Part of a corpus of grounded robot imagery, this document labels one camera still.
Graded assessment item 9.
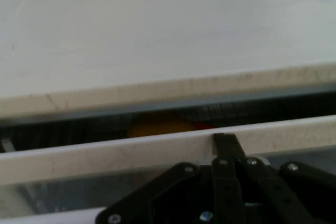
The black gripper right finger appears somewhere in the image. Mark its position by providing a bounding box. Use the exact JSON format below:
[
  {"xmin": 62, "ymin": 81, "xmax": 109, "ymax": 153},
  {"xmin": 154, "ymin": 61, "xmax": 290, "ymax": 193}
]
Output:
[{"xmin": 228, "ymin": 133, "xmax": 336, "ymax": 224}]

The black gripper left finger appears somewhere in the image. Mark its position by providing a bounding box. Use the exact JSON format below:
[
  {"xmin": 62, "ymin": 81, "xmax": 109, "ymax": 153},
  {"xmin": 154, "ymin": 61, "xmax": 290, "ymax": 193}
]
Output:
[{"xmin": 96, "ymin": 133, "xmax": 246, "ymax": 224}]

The cream glass oven door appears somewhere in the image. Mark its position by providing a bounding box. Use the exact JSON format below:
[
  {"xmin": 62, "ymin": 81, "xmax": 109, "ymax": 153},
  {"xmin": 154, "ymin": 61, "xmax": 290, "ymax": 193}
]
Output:
[{"xmin": 0, "ymin": 115, "xmax": 336, "ymax": 224}]

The red baking dish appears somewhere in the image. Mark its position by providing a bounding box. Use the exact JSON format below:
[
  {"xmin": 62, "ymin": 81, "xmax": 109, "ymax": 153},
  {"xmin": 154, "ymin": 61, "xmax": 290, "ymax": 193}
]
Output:
[{"xmin": 181, "ymin": 115, "xmax": 214, "ymax": 131}]

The yellow bread loaf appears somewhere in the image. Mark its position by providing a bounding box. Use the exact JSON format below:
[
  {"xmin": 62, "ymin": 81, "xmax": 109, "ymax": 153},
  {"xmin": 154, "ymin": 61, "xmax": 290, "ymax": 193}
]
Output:
[{"xmin": 127, "ymin": 119, "xmax": 198, "ymax": 138}]

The cream white toaster oven body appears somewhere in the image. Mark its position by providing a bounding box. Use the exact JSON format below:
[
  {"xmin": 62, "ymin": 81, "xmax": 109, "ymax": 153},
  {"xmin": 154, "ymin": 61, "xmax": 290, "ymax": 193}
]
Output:
[{"xmin": 0, "ymin": 0, "xmax": 336, "ymax": 154}]

